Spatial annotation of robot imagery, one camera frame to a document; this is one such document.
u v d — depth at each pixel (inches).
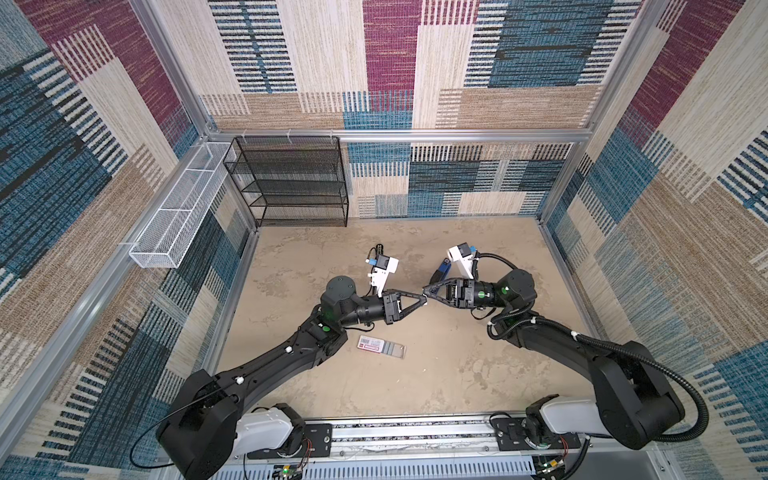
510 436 28.7
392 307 24.1
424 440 29.8
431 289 26.6
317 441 28.8
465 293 25.2
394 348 34.6
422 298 26.5
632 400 16.7
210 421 15.7
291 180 43.0
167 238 28.0
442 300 26.5
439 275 39.2
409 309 26.5
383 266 25.6
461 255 26.6
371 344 34.9
